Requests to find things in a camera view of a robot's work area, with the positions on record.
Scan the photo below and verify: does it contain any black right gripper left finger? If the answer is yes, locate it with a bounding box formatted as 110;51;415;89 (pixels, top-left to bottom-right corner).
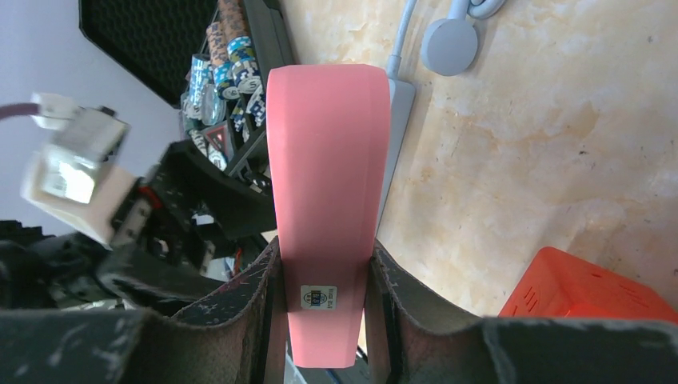
1;240;288;383

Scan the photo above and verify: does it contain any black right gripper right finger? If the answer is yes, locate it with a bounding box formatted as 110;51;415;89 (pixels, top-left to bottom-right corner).
365;243;677;383

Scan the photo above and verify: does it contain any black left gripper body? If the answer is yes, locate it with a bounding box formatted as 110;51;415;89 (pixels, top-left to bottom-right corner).
1;140;276;310

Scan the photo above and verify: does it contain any pink triangular power strip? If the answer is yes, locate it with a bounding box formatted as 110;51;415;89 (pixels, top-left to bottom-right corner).
266;64;391;368

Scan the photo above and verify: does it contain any poker chip stack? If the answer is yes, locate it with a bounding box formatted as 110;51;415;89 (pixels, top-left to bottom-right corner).
181;1;266;132

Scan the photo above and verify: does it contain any red cube socket adapter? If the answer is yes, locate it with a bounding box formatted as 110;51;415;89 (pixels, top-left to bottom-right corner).
499;247;677;323

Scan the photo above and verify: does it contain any black poker chip case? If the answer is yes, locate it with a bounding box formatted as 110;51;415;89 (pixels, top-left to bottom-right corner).
78;1;294;191

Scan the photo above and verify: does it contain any light blue power strip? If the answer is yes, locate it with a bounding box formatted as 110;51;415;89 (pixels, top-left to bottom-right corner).
377;78;416;230

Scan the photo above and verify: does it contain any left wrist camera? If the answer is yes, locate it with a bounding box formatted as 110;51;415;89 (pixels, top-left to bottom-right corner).
21;93;136;246

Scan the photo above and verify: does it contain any light blue coiled cable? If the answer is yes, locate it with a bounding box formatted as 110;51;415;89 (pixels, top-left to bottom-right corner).
385;0;507;81

